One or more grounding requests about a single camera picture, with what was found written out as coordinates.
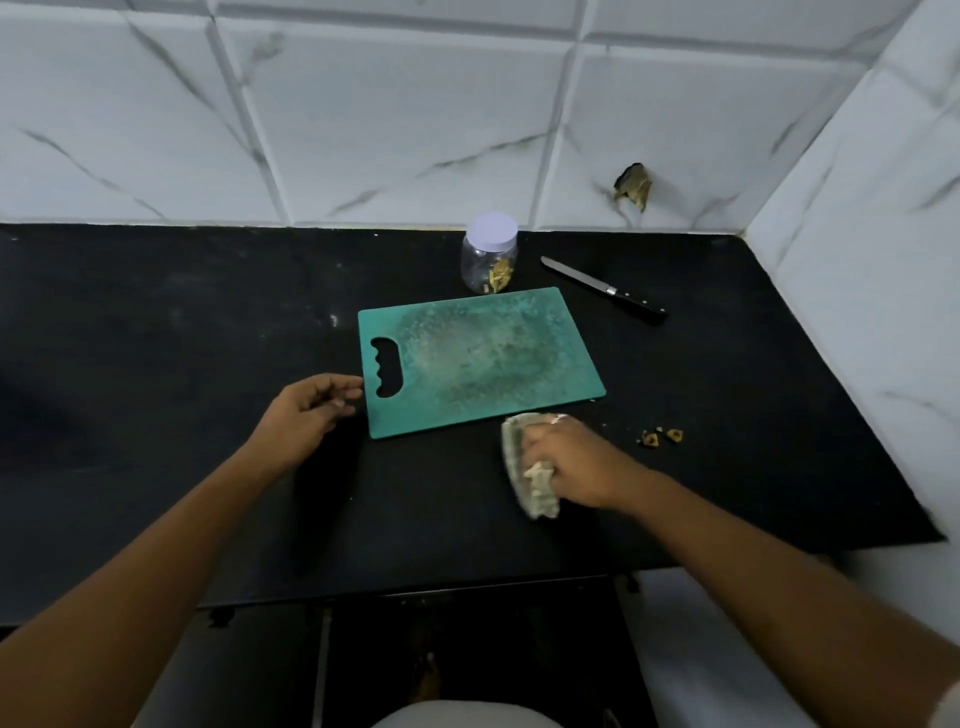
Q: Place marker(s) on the person's right fingers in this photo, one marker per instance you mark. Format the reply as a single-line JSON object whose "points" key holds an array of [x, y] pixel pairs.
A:
{"points": [[540, 444]]}

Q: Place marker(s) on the person's left fingers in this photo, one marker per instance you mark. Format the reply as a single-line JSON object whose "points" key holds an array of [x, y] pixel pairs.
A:
{"points": [[337, 391]]}

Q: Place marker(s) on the person's right forearm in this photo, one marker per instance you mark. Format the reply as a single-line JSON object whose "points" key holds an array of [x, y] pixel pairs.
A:
{"points": [[780, 607]]}

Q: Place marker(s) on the person's left forearm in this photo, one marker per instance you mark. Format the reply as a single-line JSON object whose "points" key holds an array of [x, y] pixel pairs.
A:
{"points": [[127, 585]]}

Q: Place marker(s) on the grey cleaning cloth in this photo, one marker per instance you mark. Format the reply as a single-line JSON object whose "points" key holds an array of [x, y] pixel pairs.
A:
{"points": [[525, 465]]}

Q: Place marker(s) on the clear plastic jar white lid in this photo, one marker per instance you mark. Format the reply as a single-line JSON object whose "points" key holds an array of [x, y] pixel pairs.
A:
{"points": [[490, 255]]}

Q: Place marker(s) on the green plastic cutting board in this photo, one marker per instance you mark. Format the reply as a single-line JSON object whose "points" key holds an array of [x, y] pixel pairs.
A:
{"points": [[472, 360]]}

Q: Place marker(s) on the black cabinet under counter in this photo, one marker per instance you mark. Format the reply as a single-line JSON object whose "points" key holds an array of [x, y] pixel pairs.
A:
{"points": [[420, 652]]}

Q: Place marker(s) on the brown food scraps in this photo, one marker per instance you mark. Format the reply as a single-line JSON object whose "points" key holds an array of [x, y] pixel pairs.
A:
{"points": [[660, 436]]}

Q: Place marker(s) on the person's right hand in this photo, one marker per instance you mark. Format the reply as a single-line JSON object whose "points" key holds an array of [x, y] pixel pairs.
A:
{"points": [[581, 465]]}

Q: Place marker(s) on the person's white clothing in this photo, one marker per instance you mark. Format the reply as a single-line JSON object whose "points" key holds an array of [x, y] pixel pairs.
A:
{"points": [[469, 716]]}

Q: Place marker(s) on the person's left hand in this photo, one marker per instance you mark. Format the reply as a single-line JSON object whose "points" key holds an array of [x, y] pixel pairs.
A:
{"points": [[300, 416]]}

